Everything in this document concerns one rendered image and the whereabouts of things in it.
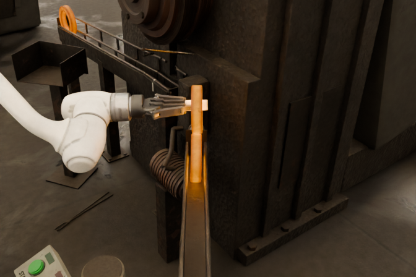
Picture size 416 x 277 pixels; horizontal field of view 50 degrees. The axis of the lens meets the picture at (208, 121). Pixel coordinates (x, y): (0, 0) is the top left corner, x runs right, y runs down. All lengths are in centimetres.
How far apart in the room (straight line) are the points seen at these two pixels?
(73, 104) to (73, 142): 17
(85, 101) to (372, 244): 149
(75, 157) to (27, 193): 128
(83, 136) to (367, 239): 149
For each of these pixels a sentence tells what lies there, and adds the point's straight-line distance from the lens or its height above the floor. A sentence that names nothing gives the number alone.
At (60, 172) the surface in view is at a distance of 261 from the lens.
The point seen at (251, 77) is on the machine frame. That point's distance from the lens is 157.
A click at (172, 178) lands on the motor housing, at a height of 51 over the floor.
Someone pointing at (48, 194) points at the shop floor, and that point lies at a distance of 249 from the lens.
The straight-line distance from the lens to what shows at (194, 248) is 119.
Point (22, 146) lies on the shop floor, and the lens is 290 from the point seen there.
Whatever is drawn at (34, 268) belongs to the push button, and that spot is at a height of 61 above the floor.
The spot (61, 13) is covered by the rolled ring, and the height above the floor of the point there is 69.
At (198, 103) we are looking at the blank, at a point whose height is 90.
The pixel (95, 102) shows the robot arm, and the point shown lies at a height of 89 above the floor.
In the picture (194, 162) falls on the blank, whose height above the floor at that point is 74.
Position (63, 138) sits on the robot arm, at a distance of 129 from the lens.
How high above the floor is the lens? 154
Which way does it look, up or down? 31 degrees down
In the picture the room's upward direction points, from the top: 2 degrees clockwise
